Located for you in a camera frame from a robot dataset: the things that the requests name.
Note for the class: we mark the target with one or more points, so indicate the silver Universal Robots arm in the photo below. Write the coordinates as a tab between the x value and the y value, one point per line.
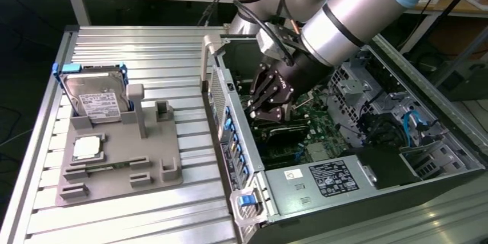
354	15

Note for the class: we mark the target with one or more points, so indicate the black expansion slot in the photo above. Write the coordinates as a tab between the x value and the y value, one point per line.
280	159

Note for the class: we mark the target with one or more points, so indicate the silver hard disk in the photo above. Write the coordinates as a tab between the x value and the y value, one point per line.
98	104

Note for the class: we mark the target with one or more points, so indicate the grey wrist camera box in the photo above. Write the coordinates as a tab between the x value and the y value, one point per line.
272	44

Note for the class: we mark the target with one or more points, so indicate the grey plastic parts rack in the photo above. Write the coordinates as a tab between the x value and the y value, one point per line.
125	181

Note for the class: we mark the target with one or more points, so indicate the cluttered wooden desk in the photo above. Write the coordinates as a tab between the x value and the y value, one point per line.
465	4

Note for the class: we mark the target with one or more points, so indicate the green RAM stick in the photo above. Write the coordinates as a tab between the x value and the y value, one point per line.
110	167

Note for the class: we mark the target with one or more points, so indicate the silver chipset heatsink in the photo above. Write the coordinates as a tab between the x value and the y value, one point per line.
317	152

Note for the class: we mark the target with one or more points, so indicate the metal socket cover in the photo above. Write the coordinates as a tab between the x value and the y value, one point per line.
304	99

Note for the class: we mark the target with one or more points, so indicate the black equipment case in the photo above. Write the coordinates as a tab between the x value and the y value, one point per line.
465	84

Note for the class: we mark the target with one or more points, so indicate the open black PC case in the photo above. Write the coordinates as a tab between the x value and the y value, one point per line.
342	221

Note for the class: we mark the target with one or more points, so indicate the grey power supply unit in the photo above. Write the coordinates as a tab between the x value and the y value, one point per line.
320	181

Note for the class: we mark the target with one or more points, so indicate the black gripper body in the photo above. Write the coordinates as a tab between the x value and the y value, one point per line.
301	75

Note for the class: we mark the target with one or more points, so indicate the metal disk bay cage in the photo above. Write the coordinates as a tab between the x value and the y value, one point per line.
354	89

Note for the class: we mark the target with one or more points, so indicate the blue case latch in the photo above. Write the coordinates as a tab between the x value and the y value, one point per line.
246	200

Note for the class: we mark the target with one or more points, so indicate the silver CPU chip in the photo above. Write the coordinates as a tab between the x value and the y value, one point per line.
88	147

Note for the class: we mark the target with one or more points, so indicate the blue card retainer strip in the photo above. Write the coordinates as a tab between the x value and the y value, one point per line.
237	139

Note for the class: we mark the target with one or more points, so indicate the green motherboard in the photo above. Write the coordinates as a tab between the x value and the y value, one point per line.
324	129

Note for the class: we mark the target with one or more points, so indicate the hard disk drive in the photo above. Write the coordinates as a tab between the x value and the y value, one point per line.
70	68

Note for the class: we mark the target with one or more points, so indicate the black plastic shroud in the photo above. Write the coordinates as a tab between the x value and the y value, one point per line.
384	167

